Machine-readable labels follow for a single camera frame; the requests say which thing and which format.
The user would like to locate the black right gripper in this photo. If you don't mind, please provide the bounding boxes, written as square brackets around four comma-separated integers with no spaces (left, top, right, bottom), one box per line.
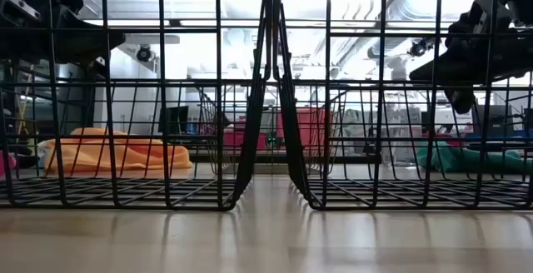
[409,0,533,115]

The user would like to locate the black equipment box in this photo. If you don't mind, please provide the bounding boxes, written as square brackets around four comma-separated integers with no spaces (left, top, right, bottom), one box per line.
[471,103,516,137]

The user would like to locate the orange microfiber towel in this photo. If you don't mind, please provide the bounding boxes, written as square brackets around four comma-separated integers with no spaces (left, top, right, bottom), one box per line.
[37,127,194,174]

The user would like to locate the black ceiling spotlight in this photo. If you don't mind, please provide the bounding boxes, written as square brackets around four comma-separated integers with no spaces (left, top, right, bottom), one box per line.
[135,43,154,63]
[407,38,431,58]

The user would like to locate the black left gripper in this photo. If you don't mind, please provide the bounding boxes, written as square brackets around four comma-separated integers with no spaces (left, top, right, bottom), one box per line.
[0,0,127,65]

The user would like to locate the black computer monitor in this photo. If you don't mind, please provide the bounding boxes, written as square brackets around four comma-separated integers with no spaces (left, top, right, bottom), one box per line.
[157,105,190,136]

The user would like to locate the small red storage bin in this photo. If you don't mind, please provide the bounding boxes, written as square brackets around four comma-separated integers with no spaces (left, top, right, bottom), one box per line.
[223,128,268,152]

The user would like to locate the pink microfiber towel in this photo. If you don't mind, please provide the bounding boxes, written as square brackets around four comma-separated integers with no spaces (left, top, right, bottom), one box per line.
[0,151,17,179]

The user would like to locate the large red storage bin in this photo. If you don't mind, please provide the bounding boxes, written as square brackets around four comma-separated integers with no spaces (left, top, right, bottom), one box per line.
[276,107,331,150]

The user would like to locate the green microfiber towel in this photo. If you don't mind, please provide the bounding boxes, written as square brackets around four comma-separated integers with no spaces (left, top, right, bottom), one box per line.
[415,141,533,175]

